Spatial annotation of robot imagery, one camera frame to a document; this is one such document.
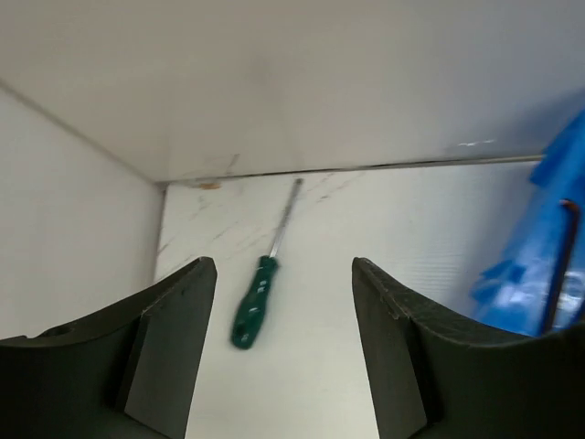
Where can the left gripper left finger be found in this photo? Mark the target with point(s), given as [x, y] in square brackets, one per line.
[126, 371]

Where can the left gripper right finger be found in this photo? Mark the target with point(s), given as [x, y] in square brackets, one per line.
[434, 373]

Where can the large green-handled screwdriver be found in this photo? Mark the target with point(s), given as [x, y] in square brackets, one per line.
[252, 308]

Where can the brown hex key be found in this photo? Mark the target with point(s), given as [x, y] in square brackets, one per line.
[562, 263]

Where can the blue three-compartment plastic bin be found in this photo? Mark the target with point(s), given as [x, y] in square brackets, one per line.
[511, 294]

